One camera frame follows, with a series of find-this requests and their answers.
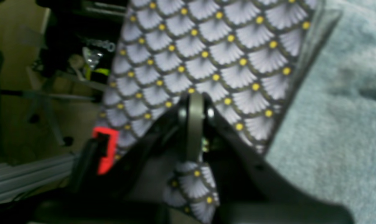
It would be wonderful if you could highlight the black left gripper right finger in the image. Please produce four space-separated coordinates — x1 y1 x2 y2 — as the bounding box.
203 93 355 224

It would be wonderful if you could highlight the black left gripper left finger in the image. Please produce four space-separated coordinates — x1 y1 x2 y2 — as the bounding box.
32 93 204 224

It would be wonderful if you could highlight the light grey T-shirt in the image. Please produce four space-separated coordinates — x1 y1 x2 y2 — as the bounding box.
267 0 376 224

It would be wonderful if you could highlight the red table clamp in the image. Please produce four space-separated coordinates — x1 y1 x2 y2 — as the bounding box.
92 126 119 175

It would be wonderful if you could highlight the patterned fan-print tablecloth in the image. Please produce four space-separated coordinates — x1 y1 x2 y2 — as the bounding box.
96 0 321 224

